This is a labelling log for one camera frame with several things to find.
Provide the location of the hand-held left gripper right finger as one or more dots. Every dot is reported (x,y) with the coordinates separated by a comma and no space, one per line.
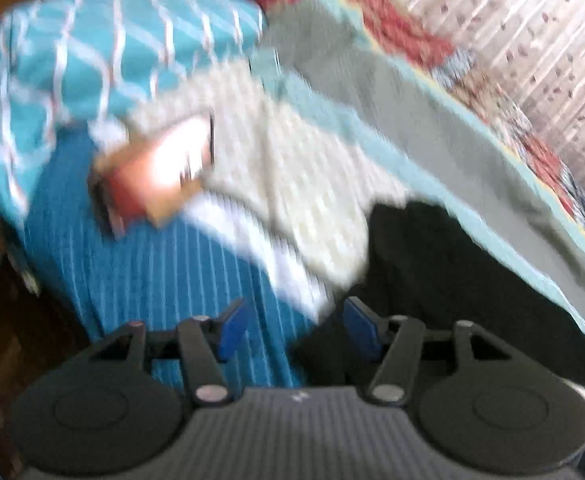
(361,331)

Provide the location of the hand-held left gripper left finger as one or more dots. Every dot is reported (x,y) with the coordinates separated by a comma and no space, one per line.
(232,331)

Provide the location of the black pants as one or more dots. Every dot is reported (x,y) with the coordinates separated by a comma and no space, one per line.
(452,270)

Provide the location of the blue patterned sheet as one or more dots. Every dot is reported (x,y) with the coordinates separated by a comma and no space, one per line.
(142,280)

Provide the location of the orange box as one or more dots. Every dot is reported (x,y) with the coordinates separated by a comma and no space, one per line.
(157,170)

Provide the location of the green and beige zigzag bedspread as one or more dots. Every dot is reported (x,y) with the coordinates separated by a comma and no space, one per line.
(332,125)

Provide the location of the teal checked pillow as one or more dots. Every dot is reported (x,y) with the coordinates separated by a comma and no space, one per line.
(112,55)

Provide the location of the red floral blanket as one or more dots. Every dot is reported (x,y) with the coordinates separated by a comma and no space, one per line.
(397,15)

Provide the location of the floral print curtain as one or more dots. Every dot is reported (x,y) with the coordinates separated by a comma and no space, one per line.
(532,25)

